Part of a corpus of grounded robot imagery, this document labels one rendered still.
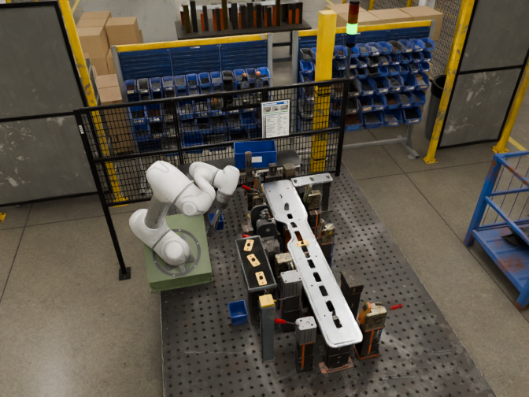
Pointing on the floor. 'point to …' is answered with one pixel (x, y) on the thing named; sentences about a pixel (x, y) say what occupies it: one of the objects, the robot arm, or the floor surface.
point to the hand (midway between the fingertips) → (211, 231)
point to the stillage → (504, 230)
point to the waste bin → (434, 104)
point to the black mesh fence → (217, 139)
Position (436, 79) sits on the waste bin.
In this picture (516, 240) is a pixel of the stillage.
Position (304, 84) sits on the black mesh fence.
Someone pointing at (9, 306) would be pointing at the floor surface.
